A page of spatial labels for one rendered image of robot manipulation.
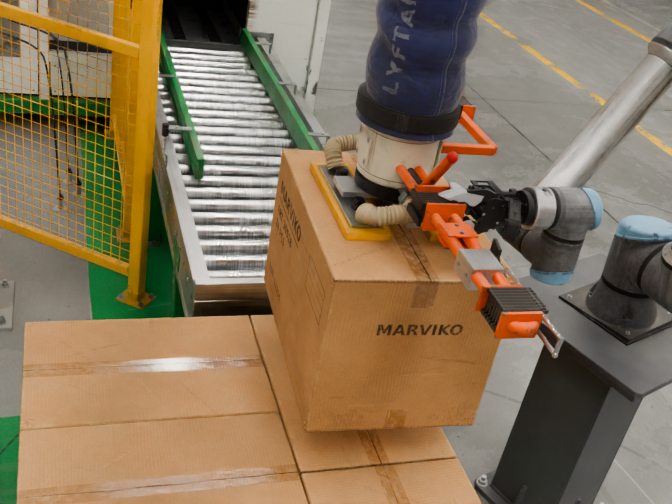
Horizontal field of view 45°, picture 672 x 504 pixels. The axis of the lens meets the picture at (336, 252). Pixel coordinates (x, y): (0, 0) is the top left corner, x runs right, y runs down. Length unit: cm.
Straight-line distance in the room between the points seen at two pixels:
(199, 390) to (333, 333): 53
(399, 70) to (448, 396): 72
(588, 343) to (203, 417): 100
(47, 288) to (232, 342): 128
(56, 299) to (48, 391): 126
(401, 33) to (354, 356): 66
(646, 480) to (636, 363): 95
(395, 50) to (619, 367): 101
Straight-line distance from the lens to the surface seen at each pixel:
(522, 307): 135
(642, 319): 233
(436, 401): 186
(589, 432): 244
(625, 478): 309
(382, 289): 162
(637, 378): 219
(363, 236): 172
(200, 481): 187
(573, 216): 176
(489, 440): 299
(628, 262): 224
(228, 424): 200
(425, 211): 159
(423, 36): 166
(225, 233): 273
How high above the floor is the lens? 192
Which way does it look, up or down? 30 degrees down
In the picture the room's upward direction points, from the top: 11 degrees clockwise
